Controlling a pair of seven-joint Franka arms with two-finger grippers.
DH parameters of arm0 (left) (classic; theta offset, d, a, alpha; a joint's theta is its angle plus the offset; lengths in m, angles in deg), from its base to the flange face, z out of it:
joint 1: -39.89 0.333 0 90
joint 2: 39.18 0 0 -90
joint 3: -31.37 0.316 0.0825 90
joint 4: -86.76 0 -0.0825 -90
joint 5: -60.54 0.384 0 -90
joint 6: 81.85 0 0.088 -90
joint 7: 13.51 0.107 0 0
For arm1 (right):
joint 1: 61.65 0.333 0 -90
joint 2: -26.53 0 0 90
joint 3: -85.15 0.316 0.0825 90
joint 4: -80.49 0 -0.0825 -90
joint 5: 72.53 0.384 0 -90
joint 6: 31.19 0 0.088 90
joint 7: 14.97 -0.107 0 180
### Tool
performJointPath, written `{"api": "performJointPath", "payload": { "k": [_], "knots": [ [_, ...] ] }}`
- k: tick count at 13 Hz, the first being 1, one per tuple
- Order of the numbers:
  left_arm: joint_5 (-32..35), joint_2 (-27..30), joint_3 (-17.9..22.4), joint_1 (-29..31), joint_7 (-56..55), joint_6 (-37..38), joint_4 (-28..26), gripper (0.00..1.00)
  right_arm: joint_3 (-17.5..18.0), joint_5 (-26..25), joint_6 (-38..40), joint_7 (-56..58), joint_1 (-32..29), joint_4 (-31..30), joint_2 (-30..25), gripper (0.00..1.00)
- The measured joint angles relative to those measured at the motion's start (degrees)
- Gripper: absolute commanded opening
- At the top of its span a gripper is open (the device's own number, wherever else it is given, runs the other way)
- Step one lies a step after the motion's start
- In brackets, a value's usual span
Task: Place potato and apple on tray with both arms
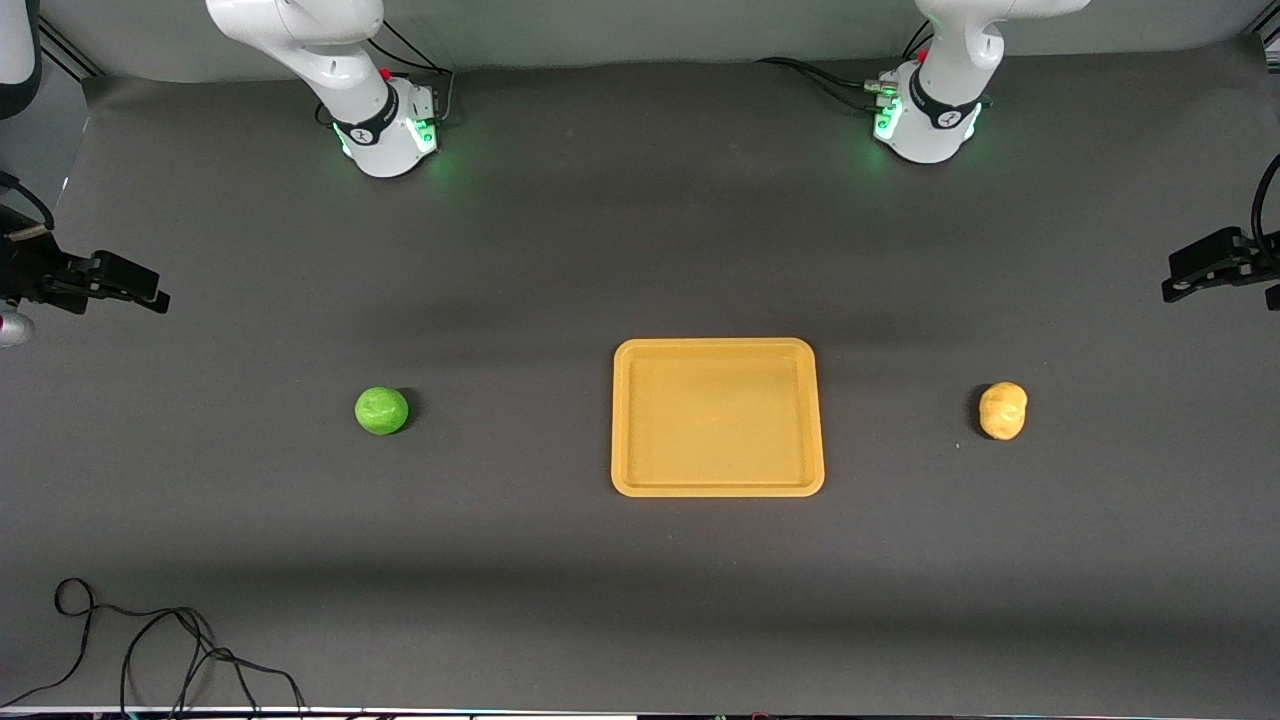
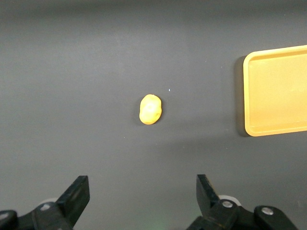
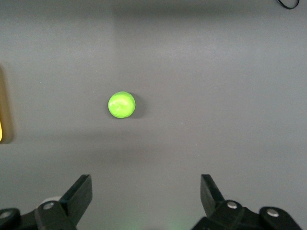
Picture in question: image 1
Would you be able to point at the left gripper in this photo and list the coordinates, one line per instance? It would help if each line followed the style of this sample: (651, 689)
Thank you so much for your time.
(1250, 255)

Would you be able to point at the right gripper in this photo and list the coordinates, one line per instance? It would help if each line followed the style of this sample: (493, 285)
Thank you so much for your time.
(28, 268)

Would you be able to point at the yellow potato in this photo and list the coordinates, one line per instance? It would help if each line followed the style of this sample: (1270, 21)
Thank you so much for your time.
(1003, 411)

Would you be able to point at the green apple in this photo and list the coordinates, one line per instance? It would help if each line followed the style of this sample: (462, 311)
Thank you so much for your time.
(381, 411)

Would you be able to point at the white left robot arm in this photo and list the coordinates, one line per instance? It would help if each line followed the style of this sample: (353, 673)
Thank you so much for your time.
(940, 110)

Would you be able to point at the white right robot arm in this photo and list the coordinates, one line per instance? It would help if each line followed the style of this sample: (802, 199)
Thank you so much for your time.
(330, 60)

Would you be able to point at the yellow plastic tray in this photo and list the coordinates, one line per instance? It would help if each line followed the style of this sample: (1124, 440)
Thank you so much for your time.
(716, 420)

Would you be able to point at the dark grey table mat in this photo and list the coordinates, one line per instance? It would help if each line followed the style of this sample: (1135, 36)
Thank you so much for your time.
(600, 250)

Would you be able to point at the black aluminium frame rail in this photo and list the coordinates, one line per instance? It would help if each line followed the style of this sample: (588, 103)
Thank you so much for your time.
(1268, 38)
(72, 55)

